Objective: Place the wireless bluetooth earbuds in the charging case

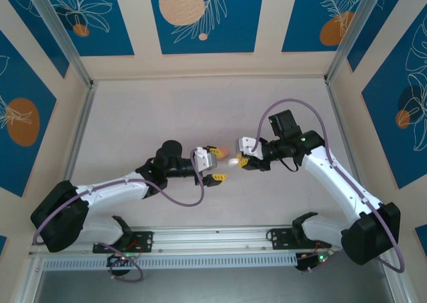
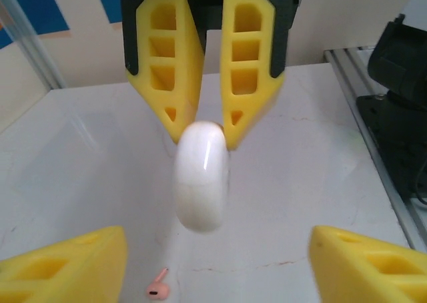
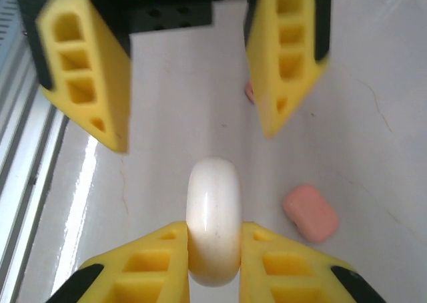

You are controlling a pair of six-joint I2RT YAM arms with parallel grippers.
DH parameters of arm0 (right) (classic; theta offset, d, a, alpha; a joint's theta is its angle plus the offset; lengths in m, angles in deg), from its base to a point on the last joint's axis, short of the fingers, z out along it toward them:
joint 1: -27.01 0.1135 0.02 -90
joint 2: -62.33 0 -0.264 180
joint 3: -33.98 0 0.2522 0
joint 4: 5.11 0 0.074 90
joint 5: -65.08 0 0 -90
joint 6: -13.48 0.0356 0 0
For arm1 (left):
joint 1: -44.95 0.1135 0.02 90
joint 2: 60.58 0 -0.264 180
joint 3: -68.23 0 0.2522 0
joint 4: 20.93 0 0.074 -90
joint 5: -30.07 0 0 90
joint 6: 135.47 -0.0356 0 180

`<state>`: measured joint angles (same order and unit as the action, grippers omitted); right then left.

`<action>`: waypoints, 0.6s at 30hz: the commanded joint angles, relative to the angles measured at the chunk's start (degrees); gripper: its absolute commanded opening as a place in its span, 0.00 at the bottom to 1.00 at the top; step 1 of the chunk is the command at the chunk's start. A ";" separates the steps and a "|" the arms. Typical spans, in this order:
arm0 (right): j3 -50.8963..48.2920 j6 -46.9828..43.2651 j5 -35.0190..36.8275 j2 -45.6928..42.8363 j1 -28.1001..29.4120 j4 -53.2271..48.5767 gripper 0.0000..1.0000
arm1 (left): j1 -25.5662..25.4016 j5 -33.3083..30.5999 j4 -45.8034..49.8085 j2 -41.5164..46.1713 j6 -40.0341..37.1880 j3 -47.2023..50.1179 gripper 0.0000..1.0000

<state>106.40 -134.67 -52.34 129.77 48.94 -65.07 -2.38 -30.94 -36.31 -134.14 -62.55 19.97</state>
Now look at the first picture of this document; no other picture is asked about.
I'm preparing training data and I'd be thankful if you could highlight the grey metal panel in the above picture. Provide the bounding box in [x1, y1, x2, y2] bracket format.
[19, 249, 411, 303]

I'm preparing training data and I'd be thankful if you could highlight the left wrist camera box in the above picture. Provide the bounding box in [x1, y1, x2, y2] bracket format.
[194, 146, 219, 174]

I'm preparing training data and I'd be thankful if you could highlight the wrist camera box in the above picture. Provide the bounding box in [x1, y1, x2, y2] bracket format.
[194, 146, 219, 174]
[235, 136, 264, 158]

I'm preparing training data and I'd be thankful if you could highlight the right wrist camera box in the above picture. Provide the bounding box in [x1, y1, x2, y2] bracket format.
[235, 136, 264, 158]

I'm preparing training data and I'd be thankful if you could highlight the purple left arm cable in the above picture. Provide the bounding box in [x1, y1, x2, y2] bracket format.
[34, 148, 205, 283]

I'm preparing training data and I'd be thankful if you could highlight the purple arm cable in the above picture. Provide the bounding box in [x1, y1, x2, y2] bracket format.
[252, 98, 406, 274]
[34, 148, 205, 283]

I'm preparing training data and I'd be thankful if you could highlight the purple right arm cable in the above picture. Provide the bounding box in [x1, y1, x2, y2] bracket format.
[252, 98, 406, 274]

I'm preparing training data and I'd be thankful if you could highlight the aluminium side rail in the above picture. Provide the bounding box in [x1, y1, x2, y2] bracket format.
[49, 81, 98, 231]
[325, 77, 374, 224]

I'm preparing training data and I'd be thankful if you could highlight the aluminium rail beam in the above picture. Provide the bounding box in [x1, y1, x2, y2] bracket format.
[28, 223, 396, 257]

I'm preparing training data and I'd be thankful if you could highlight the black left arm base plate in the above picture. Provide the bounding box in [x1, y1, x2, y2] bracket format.
[92, 231, 154, 254]

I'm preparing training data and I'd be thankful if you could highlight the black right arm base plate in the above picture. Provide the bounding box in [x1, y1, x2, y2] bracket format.
[266, 228, 333, 250]

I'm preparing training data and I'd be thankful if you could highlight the grey slotted cable duct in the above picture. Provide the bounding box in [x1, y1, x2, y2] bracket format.
[42, 253, 298, 271]

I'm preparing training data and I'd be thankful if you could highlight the blue floral wall poster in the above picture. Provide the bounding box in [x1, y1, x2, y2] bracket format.
[282, 0, 371, 53]
[33, 0, 135, 57]
[346, 0, 427, 73]
[147, 0, 266, 55]
[362, 12, 427, 190]
[0, 0, 70, 79]
[0, 29, 57, 197]

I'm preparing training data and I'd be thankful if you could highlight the aluminium corner post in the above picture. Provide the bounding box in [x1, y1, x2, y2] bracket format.
[325, 0, 401, 83]
[23, 0, 94, 89]

